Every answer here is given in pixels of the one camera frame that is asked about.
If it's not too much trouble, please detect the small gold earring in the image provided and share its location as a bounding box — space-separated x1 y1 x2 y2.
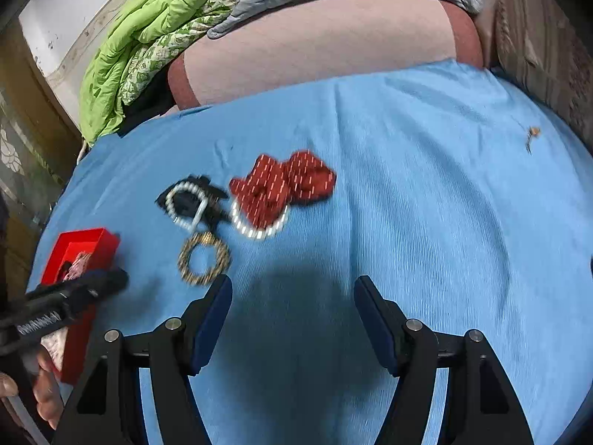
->
519 123 542 155

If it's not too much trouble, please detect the red polka dot scrunchie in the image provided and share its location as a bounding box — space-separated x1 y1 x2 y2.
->
229 150 337 229

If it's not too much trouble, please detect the green quilted blanket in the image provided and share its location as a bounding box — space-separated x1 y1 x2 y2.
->
79 0 239 146

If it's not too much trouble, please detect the striped floral cushion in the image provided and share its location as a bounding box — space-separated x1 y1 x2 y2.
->
494 0 592 146

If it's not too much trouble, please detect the gold beaded bracelet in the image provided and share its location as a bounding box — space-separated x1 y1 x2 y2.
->
177 231 232 287

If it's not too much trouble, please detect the person left hand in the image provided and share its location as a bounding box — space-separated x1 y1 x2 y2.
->
0 349 66 431

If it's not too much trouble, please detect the small white pearl bracelet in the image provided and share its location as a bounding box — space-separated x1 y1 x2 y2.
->
164 181 210 233

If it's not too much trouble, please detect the black claw hair clip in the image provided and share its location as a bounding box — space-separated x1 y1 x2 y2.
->
156 175 230 234

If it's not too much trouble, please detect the red jewelry box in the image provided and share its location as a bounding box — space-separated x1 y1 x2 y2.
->
41 228 120 385

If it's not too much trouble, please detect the white cherry print scrunchie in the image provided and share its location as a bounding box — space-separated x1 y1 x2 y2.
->
40 327 68 372

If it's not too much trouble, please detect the red white plaid scrunchie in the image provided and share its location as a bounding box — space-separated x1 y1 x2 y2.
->
57 252 92 282

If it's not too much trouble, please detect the wooden glass door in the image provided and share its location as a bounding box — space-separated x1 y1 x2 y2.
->
1 18 82 299

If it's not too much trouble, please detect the large white pearl bracelet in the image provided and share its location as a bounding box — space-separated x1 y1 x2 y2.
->
229 198 292 242

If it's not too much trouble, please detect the blue towel cloth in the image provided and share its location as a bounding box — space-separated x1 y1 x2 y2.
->
29 61 592 444

